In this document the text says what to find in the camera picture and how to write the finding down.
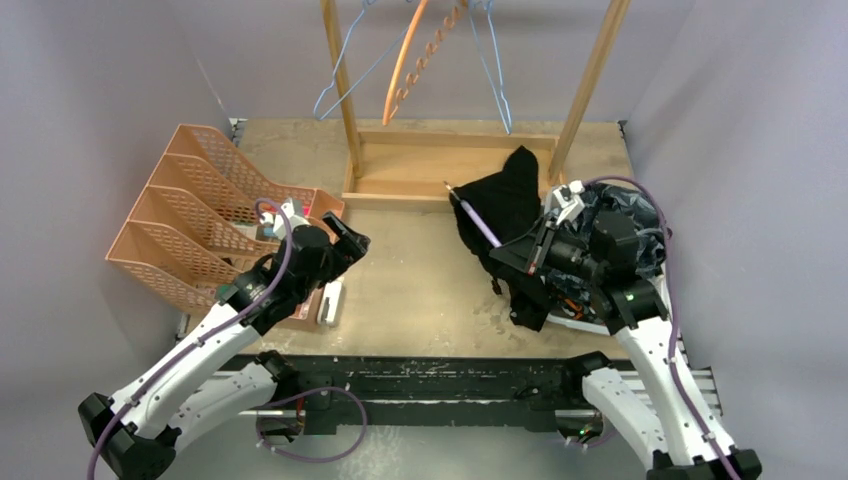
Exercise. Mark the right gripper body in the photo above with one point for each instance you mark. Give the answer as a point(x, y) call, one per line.
point(566, 252)

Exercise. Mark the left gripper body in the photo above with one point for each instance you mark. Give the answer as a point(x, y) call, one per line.
point(339, 255)

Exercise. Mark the grey camouflage shorts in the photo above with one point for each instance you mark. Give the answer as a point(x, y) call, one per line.
point(613, 245)

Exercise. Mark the purple hanger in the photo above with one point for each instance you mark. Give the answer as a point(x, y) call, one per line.
point(474, 217)

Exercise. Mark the black garment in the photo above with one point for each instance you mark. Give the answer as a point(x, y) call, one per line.
point(508, 202)

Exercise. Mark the white stapler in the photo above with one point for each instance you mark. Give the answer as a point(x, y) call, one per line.
point(328, 313)

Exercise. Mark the peach plastic file organizer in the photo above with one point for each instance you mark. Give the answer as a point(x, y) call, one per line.
point(193, 227)

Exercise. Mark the orange hanger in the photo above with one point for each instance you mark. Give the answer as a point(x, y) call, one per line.
point(406, 73)

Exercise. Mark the blue wire hanger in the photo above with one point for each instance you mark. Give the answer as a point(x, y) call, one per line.
point(339, 90)

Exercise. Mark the orange camouflage shorts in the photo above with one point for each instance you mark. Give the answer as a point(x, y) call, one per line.
point(566, 307)

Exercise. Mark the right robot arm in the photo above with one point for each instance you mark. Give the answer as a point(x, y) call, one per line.
point(672, 429)

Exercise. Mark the white plastic basket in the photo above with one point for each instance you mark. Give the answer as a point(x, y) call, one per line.
point(571, 294)

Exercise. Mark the wooden clothes rack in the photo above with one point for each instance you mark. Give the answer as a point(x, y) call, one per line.
point(398, 170)

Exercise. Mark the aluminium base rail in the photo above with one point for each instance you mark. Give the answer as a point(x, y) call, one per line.
point(535, 394)

